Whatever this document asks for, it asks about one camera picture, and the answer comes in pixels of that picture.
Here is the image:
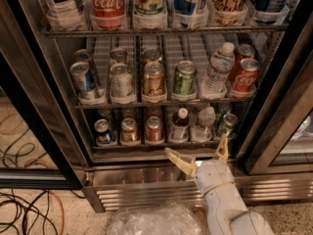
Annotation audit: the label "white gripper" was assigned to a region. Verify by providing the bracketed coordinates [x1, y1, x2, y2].
[164, 133, 235, 195]

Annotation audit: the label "clear water bottle bottom shelf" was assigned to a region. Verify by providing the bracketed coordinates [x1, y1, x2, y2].
[192, 106, 216, 143]

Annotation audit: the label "clear water bottle shelf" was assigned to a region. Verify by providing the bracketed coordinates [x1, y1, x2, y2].
[192, 106, 216, 143]
[201, 42, 235, 99]

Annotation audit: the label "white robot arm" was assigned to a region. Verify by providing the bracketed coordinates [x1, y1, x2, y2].
[164, 133, 275, 235]

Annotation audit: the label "brown juice bottle white cap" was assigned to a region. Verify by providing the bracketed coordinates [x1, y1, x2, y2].
[169, 108, 189, 143]

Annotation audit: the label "green can bottom shelf front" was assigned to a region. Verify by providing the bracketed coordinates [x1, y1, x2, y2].
[215, 114, 238, 139]

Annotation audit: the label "green can shelf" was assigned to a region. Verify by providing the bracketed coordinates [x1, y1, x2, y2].
[215, 114, 238, 139]
[172, 61, 198, 101]

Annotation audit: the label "red can bottom shelf front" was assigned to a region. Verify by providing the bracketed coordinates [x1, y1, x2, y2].
[145, 117, 163, 144]

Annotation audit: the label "green can middle shelf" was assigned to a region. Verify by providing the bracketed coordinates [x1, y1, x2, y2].
[172, 61, 198, 101]

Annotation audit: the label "clear water bottle middle shelf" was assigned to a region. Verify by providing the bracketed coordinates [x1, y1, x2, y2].
[201, 42, 235, 99]

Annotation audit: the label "right glass fridge door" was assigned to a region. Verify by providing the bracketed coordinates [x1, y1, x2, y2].
[245, 15, 313, 175]

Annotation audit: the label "glass fridge door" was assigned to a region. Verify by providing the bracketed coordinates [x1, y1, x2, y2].
[0, 0, 88, 189]
[245, 15, 313, 175]

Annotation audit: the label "gold can bottom shelf front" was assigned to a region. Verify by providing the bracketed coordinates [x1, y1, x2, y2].
[121, 117, 139, 144]

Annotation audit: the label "gold can shelf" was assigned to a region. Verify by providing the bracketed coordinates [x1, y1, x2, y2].
[121, 117, 139, 144]
[143, 62, 165, 98]
[142, 47, 162, 64]

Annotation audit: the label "gold can middle shelf front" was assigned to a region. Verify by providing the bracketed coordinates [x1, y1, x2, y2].
[143, 62, 165, 98]

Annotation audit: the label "blue can bottom shelf front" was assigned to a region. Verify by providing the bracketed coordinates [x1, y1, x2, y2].
[94, 118, 115, 146]

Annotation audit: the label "white can middle shelf front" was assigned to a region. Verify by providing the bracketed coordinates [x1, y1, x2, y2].
[109, 64, 134, 104]

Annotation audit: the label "white can shelf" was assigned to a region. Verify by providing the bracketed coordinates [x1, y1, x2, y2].
[110, 47, 128, 66]
[109, 64, 134, 104]

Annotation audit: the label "gold can middle shelf rear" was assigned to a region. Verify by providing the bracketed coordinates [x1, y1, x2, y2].
[142, 47, 162, 64]

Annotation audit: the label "stainless steel fridge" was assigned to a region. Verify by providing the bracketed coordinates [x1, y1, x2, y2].
[1, 0, 313, 212]

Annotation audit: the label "white can middle shelf rear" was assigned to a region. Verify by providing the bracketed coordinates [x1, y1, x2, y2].
[110, 47, 128, 66]

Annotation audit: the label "white green bottle top shelf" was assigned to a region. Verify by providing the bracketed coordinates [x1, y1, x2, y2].
[133, 0, 167, 29]

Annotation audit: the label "dark blue bottle top shelf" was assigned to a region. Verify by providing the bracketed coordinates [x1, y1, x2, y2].
[250, 0, 289, 24]

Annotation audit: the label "left glass fridge door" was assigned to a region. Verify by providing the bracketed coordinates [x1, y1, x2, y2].
[0, 0, 88, 189]

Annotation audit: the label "red Coca-Cola bottle top shelf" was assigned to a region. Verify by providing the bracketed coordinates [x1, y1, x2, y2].
[91, 0, 125, 29]

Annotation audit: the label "white tea bottle top shelf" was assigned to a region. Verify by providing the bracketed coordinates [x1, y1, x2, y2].
[45, 0, 87, 31]

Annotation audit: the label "clear plastic bin with bag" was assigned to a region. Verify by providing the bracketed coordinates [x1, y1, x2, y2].
[106, 204, 209, 235]

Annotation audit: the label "red Coca-Cola can front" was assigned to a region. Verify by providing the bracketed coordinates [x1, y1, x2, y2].
[231, 58, 260, 93]

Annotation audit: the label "red coca-cola can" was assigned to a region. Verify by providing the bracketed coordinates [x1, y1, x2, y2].
[231, 58, 260, 93]
[228, 44, 255, 80]

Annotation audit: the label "red Coca-Cola can rear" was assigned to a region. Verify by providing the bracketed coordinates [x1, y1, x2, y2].
[228, 44, 255, 80]

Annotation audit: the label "blue white can middle front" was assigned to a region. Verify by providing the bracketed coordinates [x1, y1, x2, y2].
[69, 62, 100, 103]

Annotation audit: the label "blue white can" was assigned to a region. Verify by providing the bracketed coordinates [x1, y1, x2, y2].
[73, 49, 101, 86]
[69, 62, 100, 103]

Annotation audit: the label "blue white can middle rear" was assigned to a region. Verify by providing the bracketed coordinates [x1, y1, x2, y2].
[73, 49, 101, 86]

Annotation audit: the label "orange cable on floor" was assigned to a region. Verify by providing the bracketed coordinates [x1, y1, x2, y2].
[47, 189, 66, 235]

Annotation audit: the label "black cables on floor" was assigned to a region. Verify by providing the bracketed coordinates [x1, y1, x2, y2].
[0, 189, 86, 235]

